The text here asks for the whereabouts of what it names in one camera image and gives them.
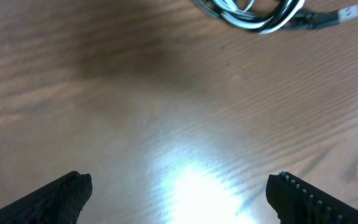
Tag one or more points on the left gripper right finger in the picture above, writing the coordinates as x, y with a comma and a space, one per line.
298, 202

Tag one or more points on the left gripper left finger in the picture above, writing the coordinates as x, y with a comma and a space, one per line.
59, 202

